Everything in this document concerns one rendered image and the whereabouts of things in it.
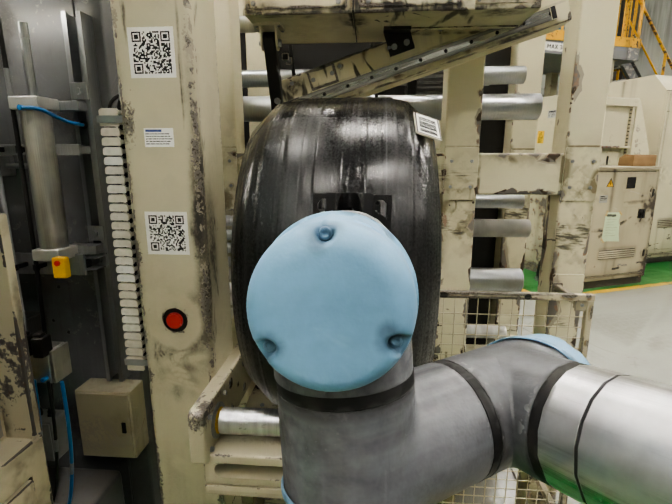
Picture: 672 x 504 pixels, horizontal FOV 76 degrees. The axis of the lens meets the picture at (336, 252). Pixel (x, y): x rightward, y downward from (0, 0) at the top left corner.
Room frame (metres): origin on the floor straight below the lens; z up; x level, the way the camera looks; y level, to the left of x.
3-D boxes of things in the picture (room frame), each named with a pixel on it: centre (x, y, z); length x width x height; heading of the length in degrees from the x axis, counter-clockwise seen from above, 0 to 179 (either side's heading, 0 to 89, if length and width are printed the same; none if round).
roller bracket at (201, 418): (0.82, 0.21, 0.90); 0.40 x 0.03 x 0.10; 175
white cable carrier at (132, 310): (0.78, 0.37, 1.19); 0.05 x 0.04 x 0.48; 175
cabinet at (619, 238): (4.64, -2.84, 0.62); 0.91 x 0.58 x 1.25; 108
